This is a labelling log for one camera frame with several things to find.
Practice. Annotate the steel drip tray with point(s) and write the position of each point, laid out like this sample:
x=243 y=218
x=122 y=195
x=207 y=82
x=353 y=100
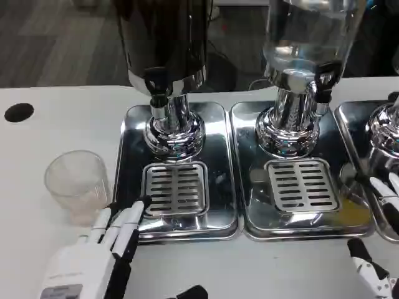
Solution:
x=249 y=193
x=131 y=174
x=349 y=124

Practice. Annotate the dark drink dispenser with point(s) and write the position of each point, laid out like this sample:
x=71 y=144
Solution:
x=162 y=34

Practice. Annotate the clear water drink dispenser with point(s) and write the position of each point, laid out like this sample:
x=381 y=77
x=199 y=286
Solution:
x=311 y=28

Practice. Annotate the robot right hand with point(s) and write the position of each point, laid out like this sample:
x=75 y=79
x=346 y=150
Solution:
x=391 y=215

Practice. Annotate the black dispenser tap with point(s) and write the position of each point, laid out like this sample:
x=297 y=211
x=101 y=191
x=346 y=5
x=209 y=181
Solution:
x=324 y=90
x=156 y=93

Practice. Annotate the clear ribbed glass cup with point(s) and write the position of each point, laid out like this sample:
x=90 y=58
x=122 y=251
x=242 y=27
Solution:
x=76 y=187

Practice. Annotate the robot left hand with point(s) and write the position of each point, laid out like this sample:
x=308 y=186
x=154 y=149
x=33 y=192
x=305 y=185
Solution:
x=81 y=264

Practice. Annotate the black round counter hole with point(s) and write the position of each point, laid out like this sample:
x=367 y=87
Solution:
x=18 y=112

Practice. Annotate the chrome dispenser base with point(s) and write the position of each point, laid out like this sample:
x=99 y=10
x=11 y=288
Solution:
x=385 y=130

